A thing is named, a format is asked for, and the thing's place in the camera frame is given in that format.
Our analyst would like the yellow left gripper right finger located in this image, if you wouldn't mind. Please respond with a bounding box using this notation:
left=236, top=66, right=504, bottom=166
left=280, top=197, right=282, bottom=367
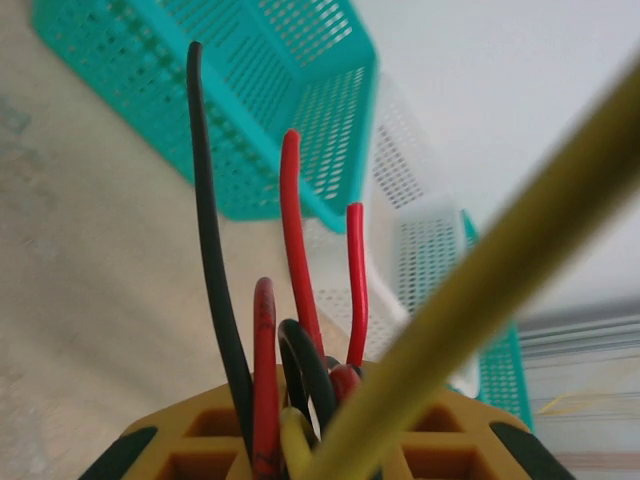
left=319, top=362, right=576, bottom=480

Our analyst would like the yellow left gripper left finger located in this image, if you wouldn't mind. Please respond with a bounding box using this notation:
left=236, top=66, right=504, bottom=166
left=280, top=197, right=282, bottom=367
left=77, top=363, right=301, bottom=480

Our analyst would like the red cable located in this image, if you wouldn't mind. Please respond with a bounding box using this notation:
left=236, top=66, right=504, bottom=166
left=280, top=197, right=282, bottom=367
left=252, top=277, right=287, bottom=480
left=279, top=129, right=329, bottom=364
left=329, top=202, right=370, bottom=401

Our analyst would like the yellow cable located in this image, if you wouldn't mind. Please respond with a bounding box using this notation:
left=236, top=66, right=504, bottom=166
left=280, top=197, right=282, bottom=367
left=279, top=407, right=314, bottom=480
left=309, top=49, right=640, bottom=480

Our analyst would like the black cable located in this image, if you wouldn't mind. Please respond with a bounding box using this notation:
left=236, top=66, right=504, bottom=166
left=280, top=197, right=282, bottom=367
left=277, top=318, right=339, bottom=444
left=187, top=41, right=257, bottom=451

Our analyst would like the teal plastic basket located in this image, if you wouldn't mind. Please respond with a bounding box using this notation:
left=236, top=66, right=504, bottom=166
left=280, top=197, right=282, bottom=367
left=30, top=0, right=382, bottom=236
left=458, top=208, right=537, bottom=437

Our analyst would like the white plastic basket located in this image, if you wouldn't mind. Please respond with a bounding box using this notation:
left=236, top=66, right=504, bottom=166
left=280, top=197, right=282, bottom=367
left=299, top=74, right=482, bottom=397

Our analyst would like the aluminium table edge rail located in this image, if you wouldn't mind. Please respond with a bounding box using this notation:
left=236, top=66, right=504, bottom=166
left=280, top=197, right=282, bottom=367
left=519, top=299, right=640, bottom=366

